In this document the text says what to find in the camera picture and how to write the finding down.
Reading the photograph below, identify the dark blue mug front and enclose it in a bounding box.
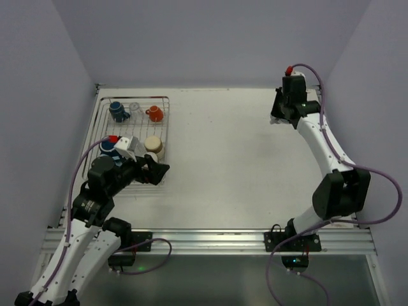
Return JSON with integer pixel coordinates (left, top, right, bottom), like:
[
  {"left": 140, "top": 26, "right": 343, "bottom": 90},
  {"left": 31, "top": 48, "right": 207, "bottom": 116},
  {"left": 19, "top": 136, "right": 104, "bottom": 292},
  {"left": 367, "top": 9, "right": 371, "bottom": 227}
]
[{"left": 99, "top": 141, "right": 116, "bottom": 157}]

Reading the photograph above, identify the light blue cup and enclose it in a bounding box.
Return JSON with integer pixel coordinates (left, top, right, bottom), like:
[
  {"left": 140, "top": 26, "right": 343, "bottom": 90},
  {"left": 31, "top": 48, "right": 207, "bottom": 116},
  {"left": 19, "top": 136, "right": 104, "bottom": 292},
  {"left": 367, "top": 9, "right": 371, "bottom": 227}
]
[{"left": 112, "top": 156, "right": 123, "bottom": 166}]

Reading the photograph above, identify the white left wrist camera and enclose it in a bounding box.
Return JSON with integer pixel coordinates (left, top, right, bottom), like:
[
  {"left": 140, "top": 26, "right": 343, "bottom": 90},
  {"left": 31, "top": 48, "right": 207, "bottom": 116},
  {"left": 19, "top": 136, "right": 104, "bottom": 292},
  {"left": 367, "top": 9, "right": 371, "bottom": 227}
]
[{"left": 114, "top": 136, "right": 146, "bottom": 161}]

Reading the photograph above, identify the black controller box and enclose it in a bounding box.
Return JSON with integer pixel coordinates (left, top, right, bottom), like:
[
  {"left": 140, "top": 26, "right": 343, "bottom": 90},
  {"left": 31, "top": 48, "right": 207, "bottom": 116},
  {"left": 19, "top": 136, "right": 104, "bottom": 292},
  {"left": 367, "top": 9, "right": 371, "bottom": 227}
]
[
  {"left": 281, "top": 255, "right": 309, "bottom": 273},
  {"left": 108, "top": 254, "right": 136, "bottom": 268}
]

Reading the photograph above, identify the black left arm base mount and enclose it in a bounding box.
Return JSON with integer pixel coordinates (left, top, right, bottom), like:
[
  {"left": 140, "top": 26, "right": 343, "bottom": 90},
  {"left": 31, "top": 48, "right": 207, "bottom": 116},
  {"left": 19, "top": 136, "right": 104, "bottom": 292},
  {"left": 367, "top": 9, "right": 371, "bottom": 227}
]
[{"left": 119, "top": 231, "right": 153, "bottom": 253}]

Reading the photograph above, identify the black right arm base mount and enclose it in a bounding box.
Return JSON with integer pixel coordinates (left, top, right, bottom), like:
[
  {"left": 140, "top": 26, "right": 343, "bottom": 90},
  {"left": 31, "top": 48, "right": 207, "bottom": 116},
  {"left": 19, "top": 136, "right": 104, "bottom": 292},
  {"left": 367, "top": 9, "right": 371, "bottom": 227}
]
[{"left": 263, "top": 224, "right": 322, "bottom": 252}]

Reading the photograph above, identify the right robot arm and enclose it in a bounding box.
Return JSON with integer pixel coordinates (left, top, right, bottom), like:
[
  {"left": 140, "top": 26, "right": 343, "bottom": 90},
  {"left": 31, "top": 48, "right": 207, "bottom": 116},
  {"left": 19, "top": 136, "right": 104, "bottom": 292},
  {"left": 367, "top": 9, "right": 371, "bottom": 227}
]
[{"left": 270, "top": 72, "right": 371, "bottom": 244}]

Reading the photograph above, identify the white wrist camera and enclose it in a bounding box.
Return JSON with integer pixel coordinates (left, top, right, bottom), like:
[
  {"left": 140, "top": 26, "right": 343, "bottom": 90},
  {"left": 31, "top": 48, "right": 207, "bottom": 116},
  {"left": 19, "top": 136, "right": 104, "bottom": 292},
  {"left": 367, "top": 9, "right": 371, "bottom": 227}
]
[
  {"left": 284, "top": 65, "right": 306, "bottom": 78},
  {"left": 114, "top": 136, "right": 146, "bottom": 161}
]

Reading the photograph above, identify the black left controller box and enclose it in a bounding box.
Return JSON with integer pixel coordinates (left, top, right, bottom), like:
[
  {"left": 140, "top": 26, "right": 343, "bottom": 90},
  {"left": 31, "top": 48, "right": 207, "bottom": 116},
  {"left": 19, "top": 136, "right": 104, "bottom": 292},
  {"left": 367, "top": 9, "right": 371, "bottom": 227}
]
[{"left": 108, "top": 254, "right": 136, "bottom": 268}]

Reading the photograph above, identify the black right controller box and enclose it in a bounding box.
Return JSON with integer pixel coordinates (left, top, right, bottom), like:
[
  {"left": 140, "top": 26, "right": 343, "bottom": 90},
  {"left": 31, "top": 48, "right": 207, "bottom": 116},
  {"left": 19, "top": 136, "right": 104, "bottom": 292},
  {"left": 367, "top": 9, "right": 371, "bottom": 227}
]
[{"left": 281, "top": 255, "right": 309, "bottom": 273}]

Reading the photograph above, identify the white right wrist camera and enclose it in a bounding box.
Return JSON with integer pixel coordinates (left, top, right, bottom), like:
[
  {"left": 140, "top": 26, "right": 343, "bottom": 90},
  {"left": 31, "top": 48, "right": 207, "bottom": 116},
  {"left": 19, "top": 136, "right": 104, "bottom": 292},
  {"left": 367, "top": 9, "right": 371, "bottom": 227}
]
[{"left": 284, "top": 65, "right": 306, "bottom": 78}]

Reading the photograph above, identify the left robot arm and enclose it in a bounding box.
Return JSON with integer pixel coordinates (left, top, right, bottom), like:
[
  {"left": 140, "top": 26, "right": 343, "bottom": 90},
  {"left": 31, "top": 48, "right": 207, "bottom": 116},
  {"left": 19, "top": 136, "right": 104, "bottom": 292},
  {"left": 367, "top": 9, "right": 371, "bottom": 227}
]
[{"left": 14, "top": 154, "right": 170, "bottom": 305}]

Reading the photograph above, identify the dark blue mug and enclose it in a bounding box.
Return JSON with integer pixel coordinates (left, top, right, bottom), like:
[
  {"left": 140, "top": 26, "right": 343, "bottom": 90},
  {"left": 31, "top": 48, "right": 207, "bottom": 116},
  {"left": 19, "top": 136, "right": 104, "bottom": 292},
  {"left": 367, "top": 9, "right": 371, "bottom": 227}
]
[
  {"left": 109, "top": 101, "right": 130, "bottom": 123},
  {"left": 99, "top": 141, "right": 116, "bottom": 157}
]

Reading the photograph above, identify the aluminium frame rail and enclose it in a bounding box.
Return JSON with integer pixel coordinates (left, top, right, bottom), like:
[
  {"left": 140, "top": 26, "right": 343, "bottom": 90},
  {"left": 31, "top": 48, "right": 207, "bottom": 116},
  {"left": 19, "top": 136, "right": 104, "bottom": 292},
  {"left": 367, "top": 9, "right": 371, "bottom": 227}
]
[{"left": 41, "top": 228, "right": 379, "bottom": 256}]

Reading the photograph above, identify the orange ceramic cup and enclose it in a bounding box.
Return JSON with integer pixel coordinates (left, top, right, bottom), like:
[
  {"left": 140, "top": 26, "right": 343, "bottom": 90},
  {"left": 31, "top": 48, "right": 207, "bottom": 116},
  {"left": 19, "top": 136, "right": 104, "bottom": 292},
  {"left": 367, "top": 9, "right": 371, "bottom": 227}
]
[{"left": 145, "top": 105, "right": 164, "bottom": 123}]

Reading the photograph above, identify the dark blue mug rear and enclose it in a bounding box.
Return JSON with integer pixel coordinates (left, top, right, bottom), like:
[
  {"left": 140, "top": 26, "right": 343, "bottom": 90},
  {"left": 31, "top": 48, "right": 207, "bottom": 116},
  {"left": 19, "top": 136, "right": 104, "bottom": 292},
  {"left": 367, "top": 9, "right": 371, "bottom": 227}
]
[{"left": 109, "top": 101, "right": 130, "bottom": 123}]

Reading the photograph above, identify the clear glass cup rear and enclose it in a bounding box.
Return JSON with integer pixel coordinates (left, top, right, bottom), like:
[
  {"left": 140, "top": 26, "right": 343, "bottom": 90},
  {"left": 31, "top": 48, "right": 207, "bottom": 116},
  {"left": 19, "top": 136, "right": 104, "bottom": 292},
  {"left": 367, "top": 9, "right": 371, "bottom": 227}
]
[{"left": 129, "top": 102, "right": 145, "bottom": 124}]

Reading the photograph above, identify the metal wire dish rack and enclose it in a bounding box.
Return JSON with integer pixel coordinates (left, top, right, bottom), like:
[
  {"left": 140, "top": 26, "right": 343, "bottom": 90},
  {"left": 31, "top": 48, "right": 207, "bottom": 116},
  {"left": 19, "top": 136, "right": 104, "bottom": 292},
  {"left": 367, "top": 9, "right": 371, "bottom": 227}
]
[{"left": 82, "top": 96, "right": 171, "bottom": 186}]

